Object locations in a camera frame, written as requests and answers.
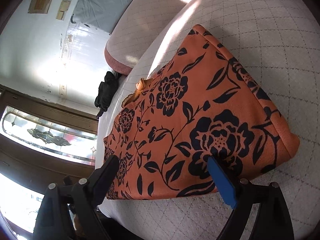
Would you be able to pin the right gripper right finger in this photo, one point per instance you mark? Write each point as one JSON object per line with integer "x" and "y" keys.
{"x": 273, "y": 219}

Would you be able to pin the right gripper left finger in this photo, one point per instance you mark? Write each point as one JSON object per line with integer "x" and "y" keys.
{"x": 53, "y": 218}

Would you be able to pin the orange black floral garment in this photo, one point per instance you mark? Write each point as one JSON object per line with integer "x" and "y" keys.
{"x": 201, "y": 104}

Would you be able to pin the stained glass wooden door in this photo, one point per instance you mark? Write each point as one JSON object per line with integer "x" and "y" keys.
{"x": 41, "y": 143}

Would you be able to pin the black garment on bed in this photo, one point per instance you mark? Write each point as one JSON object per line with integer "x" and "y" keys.
{"x": 106, "y": 91}

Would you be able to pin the pink quilted bed cover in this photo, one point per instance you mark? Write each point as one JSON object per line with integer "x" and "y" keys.
{"x": 277, "y": 43}

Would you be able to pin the grey pillow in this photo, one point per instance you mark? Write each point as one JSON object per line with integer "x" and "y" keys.
{"x": 101, "y": 14}

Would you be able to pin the pink quilted bolster cushion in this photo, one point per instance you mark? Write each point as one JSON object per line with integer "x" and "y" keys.
{"x": 138, "y": 27}

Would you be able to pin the wall switch plate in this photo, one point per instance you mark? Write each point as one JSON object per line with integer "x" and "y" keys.
{"x": 64, "y": 6}

